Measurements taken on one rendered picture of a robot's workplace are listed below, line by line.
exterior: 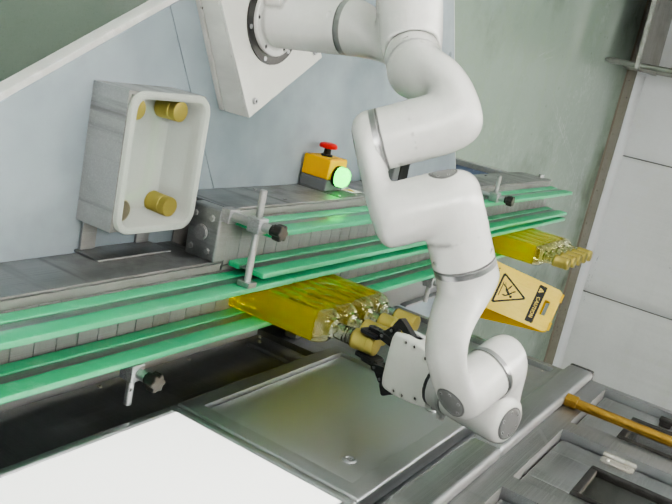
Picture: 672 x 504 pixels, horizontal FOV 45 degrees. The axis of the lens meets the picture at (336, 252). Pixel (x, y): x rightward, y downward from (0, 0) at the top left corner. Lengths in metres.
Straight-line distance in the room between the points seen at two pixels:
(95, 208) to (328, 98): 0.69
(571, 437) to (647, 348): 5.72
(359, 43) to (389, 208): 0.42
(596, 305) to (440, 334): 6.32
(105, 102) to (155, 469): 0.55
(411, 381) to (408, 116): 0.43
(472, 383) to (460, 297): 0.12
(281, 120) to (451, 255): 0.73
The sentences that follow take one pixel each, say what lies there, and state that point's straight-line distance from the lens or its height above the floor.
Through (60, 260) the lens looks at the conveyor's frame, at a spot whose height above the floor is 0.78.
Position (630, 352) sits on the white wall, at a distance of 7.39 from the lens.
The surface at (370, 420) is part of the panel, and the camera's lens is 1.40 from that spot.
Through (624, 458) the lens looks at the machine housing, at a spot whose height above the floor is 1.55.
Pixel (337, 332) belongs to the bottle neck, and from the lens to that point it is 1.38.
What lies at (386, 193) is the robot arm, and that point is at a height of 1.26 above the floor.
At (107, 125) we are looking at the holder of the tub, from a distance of 1.29.
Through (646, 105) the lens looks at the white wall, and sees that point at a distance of 7.20.
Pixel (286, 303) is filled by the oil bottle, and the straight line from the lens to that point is 1.41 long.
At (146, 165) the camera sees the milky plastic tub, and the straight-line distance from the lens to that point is 1.40.
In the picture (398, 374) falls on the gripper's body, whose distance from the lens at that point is 1.30.
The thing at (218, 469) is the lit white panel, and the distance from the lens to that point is 1.16.
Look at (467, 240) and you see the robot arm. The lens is 1.04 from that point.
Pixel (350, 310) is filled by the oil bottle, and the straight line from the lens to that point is 1.44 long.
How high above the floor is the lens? 1.73
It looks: 29 degrees down
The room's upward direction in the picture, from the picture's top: 110 degrees clockwise
